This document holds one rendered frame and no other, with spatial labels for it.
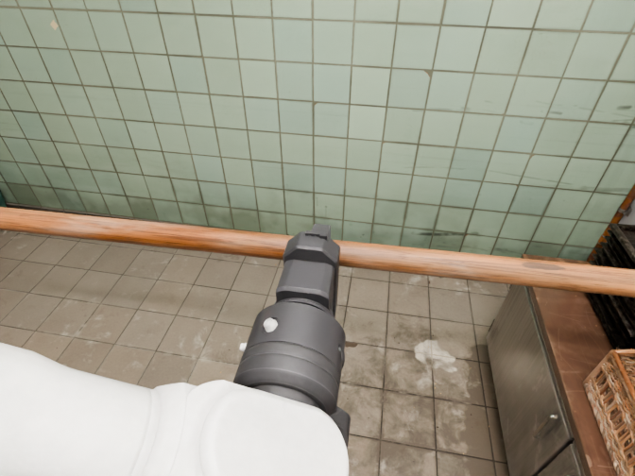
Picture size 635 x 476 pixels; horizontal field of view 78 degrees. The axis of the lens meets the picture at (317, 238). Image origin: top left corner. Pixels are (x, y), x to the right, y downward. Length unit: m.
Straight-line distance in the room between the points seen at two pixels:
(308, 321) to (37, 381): 0.19
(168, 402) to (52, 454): 0.06
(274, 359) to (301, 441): 0.07
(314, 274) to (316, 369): 0.10
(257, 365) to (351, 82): 1.45
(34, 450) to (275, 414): 0.12
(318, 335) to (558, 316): 1.10
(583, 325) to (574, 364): 0.15
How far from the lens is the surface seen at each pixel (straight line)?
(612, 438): 1.16
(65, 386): 0.25
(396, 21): 1.61
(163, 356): 1.90
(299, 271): 0.37
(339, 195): 1.93
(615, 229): 1.36
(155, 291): 2.16
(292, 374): 0.31
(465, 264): 0.45
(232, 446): 0.25
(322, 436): 0.29
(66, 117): 2.34
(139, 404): 0.26
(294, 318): 0.34
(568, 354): 1.29
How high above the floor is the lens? 1.51
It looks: 41 degrees down
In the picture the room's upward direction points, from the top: straight up
